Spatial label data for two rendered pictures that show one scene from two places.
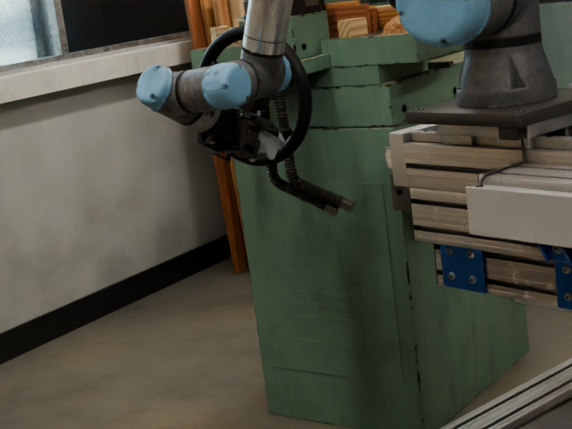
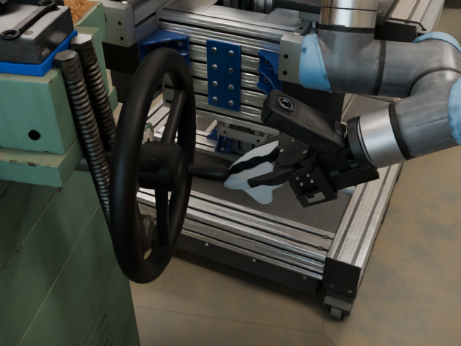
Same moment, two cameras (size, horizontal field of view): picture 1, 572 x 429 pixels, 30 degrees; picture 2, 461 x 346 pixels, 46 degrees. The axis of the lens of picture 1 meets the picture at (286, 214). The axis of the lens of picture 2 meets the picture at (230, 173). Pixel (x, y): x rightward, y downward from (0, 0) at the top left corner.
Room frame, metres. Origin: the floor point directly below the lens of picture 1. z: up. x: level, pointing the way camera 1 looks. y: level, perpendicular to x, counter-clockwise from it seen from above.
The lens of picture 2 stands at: (2.35, 0.56, 1.22)
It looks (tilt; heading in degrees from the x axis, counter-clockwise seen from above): 38 degrees down; 243
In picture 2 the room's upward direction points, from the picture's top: straight up
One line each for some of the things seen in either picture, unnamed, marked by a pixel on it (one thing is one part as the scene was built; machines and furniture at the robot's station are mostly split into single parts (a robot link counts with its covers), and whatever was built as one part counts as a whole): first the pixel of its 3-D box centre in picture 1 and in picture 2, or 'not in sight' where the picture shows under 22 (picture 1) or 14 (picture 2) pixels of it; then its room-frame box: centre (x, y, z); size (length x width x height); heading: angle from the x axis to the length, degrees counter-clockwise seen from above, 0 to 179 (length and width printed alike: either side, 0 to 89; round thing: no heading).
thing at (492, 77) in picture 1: (504, 67); not in sight; (1.62, -0.36, 0.87); 0.15 x 0.15 x 0.10
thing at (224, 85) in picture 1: (220, 86); (422, 72); (1.82, 0.08, 0.88); 0.11 x 0.11 x 0.08; 52
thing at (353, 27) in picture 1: (352, 27); not in sight; (2.27, -0.19, 0.92); 0.05 x 0.04 x 0.04; 125
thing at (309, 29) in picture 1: (285, 37); (29, 83); (2.31, -0.05, 0.91); 0.15 x 0.14 x 0.09; 53
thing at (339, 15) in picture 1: (325, 22); not in sight; (2.37, -0.14, 0.93); 0.22 x 0.01 x 0.06; 53
